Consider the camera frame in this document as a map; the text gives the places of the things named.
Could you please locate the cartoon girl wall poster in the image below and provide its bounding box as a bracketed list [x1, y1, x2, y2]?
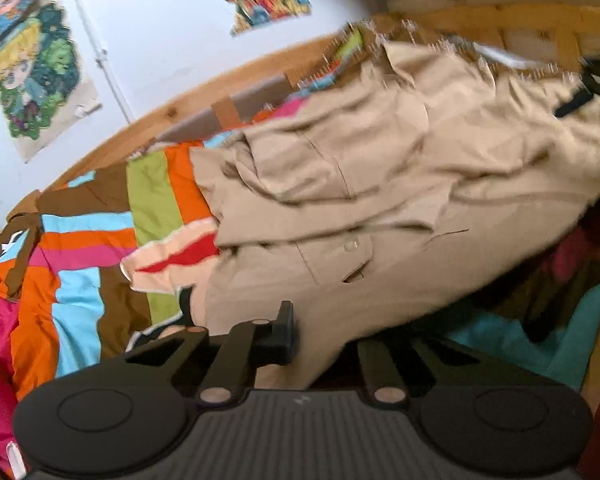
[0, 0, 102, 162]

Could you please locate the colourful striped bedspread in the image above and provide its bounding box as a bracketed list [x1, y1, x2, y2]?
[0, 94, 311, 480]

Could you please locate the beige trench coat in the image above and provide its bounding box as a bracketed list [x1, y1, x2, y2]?
[189, 42, 600, 388]

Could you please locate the white wall cable conduit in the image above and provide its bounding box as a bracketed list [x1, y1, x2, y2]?
[69, 0, 136, 125]

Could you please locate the dark red garment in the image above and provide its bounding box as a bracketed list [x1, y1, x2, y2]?
[522, 199, 600, 344]

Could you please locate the teal cloth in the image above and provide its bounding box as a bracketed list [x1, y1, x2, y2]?
[448, 284, 600, 391]

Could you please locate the wooden bed frame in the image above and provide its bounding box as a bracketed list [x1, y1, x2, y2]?
[4, 0, 600, 221]

